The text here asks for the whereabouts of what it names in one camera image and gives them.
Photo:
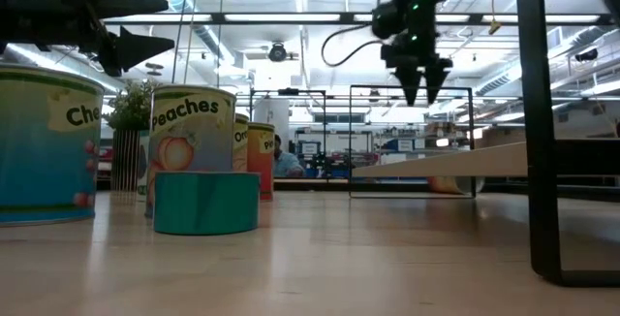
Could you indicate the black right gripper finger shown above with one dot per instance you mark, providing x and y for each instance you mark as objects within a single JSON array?
[
  {"x": 408, "y": 83},
  {"x": 437, "y": 81}
]

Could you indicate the peaches can lavender label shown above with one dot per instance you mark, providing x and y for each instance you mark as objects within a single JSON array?
[{"x": 194, "y": 127}]

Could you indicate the tin can tan label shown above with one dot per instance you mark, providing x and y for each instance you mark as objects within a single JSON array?
[{"x": 448, "y": 185}]

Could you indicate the blue cherries can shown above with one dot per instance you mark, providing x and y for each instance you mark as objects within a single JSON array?
[{"x": 39, "y": 161}]

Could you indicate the oranges can yellow label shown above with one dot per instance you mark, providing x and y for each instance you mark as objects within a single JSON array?
[{"x": 240, "y": 146}]

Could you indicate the orange-red pineapple can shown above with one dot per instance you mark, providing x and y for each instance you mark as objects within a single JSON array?
[{"x": 261, "y": 170}]

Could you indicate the short teal can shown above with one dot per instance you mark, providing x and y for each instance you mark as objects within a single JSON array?
[{"x": 206, "y": 204}]

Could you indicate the black background robot arm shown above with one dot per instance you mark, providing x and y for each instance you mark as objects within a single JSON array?
[{"x": 322, "y": 163}]

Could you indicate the yellow hanging tag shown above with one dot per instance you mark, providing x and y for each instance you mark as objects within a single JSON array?
[{"x": 494, "y": 27}]

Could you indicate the green plant striped pot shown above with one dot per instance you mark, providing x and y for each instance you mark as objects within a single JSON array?
[{"x": 127, "y": 161}]

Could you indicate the white pillar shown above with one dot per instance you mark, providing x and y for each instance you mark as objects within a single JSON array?
[{"x": 278, "y": 110}]

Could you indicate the person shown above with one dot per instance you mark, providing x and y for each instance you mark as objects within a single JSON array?
[{"x": 287, "y": 165}]

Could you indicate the black ceiling spotlight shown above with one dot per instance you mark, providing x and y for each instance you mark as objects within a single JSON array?
[{"x": 587, "y": 55}]

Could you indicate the wooden shelf black metal frame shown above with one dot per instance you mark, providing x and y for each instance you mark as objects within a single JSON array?
[{"x": 537, "y": 112}]

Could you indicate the black overhead camera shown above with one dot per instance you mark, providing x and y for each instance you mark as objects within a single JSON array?
[{"x": 277, "y": 52}]

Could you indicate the black aluminium rig frame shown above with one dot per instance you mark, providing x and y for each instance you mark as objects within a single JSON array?
[{"x": 315, "y": 185}]

